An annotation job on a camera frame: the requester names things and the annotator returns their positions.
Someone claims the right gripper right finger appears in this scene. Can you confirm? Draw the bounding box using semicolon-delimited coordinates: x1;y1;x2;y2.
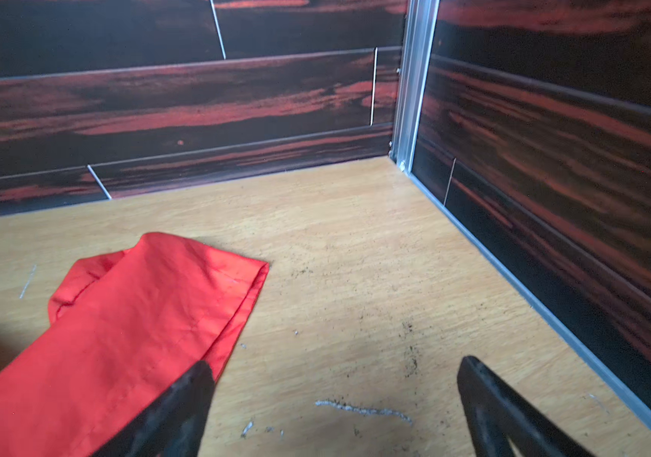
457;356;591;456

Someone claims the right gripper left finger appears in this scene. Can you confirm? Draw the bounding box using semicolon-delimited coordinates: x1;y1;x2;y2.
95;361;215;456

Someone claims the colourful rainbow kids jacket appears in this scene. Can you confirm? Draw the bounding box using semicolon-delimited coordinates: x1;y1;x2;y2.
0;232;269;456

